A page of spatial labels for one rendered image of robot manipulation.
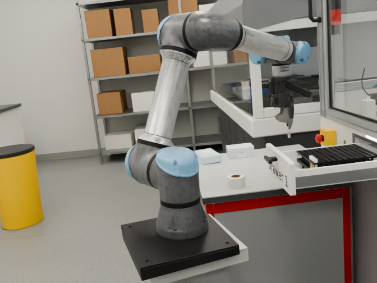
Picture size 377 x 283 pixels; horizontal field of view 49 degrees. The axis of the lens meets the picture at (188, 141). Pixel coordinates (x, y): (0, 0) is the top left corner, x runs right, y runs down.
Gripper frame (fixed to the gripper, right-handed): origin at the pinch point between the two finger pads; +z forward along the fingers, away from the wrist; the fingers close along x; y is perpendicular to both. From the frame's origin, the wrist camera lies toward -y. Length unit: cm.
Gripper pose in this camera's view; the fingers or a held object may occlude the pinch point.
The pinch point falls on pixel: (290, 125)
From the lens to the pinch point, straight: 171.0
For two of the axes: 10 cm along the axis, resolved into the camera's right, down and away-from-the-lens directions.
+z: 1.1, 9.7, 2.2
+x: 0.5, 2.1, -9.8
